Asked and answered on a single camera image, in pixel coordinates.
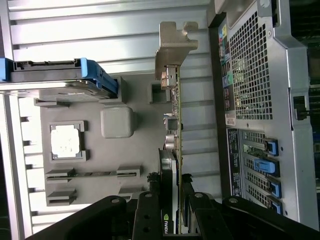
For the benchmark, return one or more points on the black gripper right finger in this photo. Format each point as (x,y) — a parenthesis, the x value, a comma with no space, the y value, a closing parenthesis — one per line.
(250,220)

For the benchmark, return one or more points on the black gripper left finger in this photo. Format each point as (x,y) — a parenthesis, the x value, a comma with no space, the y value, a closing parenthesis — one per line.
(112,220)

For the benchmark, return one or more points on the hard disk in blue caddy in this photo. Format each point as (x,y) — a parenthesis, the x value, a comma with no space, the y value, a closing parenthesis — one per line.
(45,72)

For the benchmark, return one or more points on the grey plastic parts rack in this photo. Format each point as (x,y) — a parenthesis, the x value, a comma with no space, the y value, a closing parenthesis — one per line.
(112,155)

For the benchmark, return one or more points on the blue card retention clip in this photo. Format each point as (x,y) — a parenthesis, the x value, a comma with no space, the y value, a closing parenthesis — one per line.
(277,208)
(272,147)
(275,189)
(266,167)

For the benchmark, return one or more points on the silver CPU chip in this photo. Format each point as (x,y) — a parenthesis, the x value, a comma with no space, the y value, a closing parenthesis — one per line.
(65,141)

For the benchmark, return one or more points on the black open PC case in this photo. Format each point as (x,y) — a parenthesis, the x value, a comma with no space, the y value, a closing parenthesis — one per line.
(252,75)

